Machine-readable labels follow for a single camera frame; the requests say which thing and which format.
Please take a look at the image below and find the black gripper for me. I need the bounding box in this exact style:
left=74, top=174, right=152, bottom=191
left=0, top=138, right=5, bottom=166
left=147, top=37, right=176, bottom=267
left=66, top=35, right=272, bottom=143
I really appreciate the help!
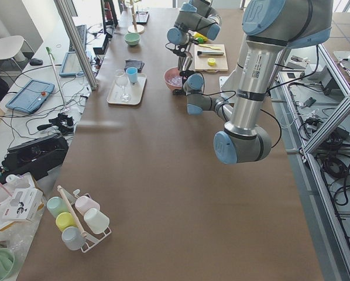
left=172, top=70, right=187, bottom=95
left=165, top=42, right=192, bottom=57

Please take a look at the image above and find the steel ice scoop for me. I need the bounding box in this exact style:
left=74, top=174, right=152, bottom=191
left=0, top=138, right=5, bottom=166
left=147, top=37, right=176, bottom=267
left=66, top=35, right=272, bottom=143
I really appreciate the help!
left=177, top=51, right=193, bottom=71

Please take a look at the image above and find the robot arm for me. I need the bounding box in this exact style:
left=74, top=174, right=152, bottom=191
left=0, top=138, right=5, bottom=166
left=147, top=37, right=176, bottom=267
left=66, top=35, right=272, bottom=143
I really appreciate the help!
left=167, top=0, right=221, bottom=57
left=167, top=1, right=333, bottom=164

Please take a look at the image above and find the pink bowl of ice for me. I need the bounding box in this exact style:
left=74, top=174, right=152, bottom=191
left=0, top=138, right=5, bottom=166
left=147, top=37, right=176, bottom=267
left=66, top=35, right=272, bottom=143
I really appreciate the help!
left=164, top=67, right=183, bottom=91

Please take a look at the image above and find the pastel pink cup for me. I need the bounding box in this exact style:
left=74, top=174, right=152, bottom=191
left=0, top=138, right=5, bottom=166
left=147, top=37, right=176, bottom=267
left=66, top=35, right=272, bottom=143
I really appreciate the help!
left=74, top=196, right=100, bottom=215

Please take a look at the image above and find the pastel white cup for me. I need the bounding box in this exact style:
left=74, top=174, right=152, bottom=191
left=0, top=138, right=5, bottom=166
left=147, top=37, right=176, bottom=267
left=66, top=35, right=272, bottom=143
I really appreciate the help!
left=84, top=208, right=110, bottom=234

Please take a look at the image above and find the pastel green cup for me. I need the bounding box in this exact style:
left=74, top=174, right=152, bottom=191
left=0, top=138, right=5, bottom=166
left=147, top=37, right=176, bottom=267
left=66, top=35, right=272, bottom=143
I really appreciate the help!
left=46, top=196, right=68, bottom=218

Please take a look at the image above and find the pastel yellow cup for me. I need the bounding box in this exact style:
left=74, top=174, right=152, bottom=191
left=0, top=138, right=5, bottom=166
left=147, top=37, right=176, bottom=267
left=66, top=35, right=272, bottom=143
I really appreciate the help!
left=55, top=212, right=76, bottom=232

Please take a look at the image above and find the pastel grey blue cup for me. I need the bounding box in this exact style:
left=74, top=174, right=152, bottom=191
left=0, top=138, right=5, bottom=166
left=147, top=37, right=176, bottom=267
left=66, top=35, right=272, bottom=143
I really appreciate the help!
left=61, top=226, right=86, bottom=251

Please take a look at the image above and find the steel muddler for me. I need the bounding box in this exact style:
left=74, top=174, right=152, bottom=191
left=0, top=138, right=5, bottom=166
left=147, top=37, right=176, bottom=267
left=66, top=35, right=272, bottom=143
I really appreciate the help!
left=197, top=51, right=224, bottom=56

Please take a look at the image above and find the half lemon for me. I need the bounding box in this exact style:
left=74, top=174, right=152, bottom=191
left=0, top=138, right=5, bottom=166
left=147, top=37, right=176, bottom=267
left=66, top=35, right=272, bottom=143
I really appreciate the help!
left=207, top=58, right=216, bottom=66

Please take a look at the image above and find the yellow plastic knife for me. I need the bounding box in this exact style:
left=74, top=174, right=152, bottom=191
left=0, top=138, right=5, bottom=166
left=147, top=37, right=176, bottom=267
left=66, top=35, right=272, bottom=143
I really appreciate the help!
left=198, top=44, right=221, bottom=50

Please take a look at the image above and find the grey folded cloth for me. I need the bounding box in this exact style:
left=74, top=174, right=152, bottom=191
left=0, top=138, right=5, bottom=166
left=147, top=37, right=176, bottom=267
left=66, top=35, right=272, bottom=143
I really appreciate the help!
left=124, top=59, right=145, bottom=73

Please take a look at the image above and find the green bowl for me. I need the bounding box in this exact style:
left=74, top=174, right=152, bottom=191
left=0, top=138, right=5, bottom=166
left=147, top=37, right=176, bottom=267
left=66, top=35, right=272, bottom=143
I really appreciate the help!
left=124, top=33, right=140, bottom=47

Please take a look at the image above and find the wooden mug tree stand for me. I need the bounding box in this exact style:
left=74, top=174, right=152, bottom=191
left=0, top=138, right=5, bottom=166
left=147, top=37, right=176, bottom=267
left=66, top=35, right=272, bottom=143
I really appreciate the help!
left=125, top=0, right=145, bottom=34

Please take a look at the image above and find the clear wine glass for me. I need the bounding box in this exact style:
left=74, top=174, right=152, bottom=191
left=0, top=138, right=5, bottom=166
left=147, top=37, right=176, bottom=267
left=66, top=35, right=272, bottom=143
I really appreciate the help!
left=115, top=69, right=131, bottom=102

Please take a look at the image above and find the cream serving tray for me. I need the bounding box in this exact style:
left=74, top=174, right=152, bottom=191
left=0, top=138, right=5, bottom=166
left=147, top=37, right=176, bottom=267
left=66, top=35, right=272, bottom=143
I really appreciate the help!
left=107, top=73, right=146, bottom=105

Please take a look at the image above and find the black keyboard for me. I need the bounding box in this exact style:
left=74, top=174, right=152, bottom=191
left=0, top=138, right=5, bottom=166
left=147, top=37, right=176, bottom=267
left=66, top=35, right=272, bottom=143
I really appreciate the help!
left=76, top=25, right=87, bottom=50

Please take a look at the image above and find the blue teach pendant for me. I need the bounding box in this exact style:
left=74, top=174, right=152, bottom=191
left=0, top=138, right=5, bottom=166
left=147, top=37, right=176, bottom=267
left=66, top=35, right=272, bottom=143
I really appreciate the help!
left=5, top=80, right=55, bottom=114

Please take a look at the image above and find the white chair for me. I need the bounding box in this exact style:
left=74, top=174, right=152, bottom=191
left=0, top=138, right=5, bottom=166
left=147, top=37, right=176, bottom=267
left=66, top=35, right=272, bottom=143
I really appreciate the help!
left=0, top=35, right=32, bottom=70

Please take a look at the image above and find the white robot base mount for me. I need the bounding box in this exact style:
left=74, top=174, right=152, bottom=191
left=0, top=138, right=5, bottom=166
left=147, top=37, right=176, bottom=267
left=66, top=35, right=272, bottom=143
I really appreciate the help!
left=220, top=64, right=243, bottom=94

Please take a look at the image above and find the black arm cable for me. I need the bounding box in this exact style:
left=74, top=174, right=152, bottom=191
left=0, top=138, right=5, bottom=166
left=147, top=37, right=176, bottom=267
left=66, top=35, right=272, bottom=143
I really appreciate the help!
left=203, top=43, right=293, bottom=150

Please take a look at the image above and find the aluminium frame post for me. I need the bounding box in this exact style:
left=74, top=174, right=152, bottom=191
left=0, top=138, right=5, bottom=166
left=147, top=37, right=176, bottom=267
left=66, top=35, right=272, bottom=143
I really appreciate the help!
left=54, top=0, right=98, bottom=90

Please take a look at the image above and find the white wire cup rack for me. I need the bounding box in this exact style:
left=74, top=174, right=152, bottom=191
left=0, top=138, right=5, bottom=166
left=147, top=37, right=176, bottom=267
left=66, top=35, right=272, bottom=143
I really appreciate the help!
left=57, top=185, right=112, bottom=253

